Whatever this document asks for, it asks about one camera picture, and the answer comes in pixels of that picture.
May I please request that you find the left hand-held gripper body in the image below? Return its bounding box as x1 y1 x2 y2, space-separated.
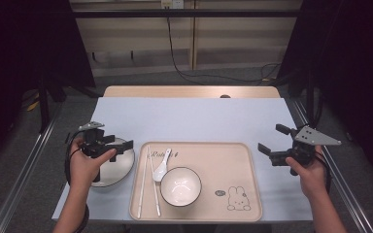
78 120 115 183

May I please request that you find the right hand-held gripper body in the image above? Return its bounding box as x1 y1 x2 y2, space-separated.
269 125 342 179

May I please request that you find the white plate with dark rim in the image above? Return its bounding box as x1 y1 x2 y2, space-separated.
90 137 136 188

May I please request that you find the white ceramic spoon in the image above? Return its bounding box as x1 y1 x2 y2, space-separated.
152 148 173 183

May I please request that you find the beige plastic tray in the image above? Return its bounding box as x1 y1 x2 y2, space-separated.
128 141 264 223

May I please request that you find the white bowl with dark rim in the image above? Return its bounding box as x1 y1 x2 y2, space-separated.
159 166 203 208

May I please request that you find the person's right hand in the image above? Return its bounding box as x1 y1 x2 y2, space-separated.
285 145 328 200

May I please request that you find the person's left hand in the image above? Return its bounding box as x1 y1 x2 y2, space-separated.
69 138 118 192

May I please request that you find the white chopstick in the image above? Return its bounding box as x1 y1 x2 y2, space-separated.
136 145 151 219
147 146 162 217

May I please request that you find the black metal stand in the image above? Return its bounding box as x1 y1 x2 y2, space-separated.
305 71 316 128
38 77 51 134

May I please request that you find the pale blue table mat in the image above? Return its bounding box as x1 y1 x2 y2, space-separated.
51 96 315 222

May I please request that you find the dark curtain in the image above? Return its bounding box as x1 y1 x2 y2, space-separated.
276 0 373 185
0 0 95 176

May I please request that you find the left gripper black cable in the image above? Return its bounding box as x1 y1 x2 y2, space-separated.
63 130 90 233

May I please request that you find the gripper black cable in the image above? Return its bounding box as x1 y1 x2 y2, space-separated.
314 150 334 197
63 130 90 233

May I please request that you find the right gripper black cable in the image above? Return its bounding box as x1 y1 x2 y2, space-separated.
314 150 334 197

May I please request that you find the aluminium floor rail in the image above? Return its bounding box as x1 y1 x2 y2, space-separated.
0 103 64 233
292 100 373 233

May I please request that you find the thin black floor cable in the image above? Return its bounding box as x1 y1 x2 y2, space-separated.
165 16 283 85

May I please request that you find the wooden wall post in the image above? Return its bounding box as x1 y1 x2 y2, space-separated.
188 0 198 71

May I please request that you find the black horizontal frame bar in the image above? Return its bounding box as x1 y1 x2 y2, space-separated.
72 9 302 18

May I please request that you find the white wall socket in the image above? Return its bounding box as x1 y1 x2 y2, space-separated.
160 0 185 9

